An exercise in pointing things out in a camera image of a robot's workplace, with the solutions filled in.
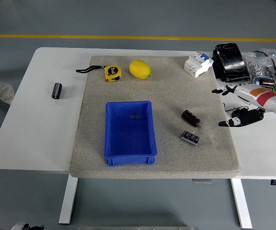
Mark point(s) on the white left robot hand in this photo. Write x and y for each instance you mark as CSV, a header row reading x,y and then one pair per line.
x,y
20,226

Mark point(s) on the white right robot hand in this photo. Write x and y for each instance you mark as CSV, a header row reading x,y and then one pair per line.
x,y
259,95

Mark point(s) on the dark cylindrical battery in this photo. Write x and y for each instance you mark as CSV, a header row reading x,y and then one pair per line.
x,y
191,118
190,138
57,90
267,82

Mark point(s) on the blue plastic box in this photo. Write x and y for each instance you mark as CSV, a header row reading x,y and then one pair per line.
x,y
128,134

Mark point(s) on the thin metal tool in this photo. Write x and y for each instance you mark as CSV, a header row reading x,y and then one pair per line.
x,y
269,71

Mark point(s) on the plastic bag of metal nuts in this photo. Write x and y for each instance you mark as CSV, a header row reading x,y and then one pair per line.
x,y
257,67

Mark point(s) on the black wrapped device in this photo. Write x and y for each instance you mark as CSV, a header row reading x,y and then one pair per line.
x,y
231,62

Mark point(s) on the white table leg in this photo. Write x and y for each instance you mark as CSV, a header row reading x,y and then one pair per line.
x,y
241,203
68,198

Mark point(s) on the white circuit breaker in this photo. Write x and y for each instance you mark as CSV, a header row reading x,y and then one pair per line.
x,y
197,63

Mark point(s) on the grey-brown mat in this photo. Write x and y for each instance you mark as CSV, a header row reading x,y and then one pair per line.
x,y
176,95

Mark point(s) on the yellow lemon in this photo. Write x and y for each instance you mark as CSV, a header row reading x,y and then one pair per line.
x,y
139,69

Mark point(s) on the yellow tape measure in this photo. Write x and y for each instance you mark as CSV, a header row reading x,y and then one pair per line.
x,y
113,73

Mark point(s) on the grey under-table bracket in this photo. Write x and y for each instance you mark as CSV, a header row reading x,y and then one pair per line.
x,y
201,180

